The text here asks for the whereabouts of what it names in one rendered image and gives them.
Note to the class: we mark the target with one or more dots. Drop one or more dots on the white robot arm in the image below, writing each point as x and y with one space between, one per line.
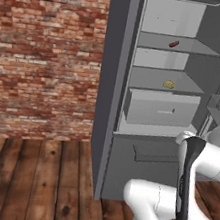
163 205

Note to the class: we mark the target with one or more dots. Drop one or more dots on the grey fridge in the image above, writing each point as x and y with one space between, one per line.
115 82

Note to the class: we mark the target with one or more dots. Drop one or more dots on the grey fridge drawer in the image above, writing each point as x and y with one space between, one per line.
159 108

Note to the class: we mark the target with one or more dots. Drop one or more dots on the grey fridge shelf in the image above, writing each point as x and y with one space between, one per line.
193 46
147 78

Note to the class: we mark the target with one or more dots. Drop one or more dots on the yellow cheese wedge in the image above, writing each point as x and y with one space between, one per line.
168 84

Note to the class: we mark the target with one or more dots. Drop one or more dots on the red-brown sausage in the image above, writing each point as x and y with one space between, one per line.
174 43

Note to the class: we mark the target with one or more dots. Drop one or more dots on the grey freezer drawer front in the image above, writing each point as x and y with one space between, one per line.
122 171

